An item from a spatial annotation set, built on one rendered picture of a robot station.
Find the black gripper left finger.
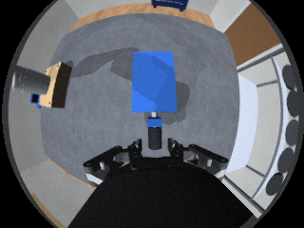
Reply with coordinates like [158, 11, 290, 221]
[83, 139, 148, 187]

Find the blue block with side handle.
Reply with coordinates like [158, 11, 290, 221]
[132, 51, 177, 150]

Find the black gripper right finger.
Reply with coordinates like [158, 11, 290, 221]
[167, 138, 228, 181]

